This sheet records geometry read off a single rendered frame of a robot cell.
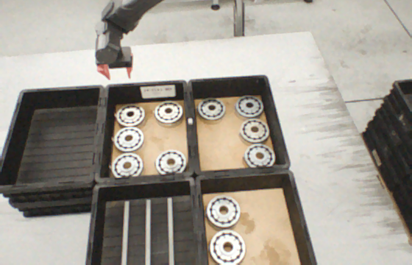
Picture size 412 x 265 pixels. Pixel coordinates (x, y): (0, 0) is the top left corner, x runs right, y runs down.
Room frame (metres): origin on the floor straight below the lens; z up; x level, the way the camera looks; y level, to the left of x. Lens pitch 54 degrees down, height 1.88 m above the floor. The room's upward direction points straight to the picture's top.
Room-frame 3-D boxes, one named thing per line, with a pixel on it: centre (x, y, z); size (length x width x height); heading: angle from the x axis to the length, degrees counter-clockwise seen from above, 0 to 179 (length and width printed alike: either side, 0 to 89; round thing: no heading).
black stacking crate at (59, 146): (0.66, 0.49, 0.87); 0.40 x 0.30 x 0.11; 5
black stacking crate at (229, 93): (0.71, -0.10, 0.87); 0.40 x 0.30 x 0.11; 5
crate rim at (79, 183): (0.66, 0.49, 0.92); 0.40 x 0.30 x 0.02; 5
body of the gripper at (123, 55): (0.79, 0.27, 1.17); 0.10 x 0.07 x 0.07; 96
